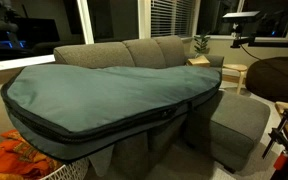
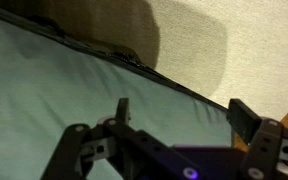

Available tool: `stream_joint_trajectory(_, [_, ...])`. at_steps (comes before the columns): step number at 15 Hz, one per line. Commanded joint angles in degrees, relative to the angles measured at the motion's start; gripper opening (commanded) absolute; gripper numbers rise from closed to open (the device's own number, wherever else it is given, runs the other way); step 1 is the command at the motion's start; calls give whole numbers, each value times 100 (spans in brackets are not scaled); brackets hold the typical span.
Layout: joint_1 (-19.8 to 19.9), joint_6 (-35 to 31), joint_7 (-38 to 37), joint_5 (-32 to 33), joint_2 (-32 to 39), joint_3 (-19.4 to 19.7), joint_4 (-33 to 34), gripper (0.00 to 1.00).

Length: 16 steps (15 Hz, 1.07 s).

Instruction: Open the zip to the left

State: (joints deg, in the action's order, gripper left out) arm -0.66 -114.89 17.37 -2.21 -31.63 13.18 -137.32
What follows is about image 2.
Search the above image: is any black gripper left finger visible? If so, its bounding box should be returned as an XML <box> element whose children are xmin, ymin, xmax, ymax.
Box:
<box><xmin>42</xmin><ymin>97</ymin><xmax>202</xmax><ymax>180</ymax></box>

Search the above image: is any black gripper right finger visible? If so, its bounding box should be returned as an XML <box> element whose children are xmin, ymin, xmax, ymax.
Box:
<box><xmin>226</xmin><ymin>98</ymin><xmax>288</xmax><ymax>180</ymax></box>

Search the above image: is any cream carpet rug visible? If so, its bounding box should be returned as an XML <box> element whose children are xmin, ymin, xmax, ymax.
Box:
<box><xmin>48</xmin><ymin>0</ymin><xmax>288</xmax><ymax>123</ymax></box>

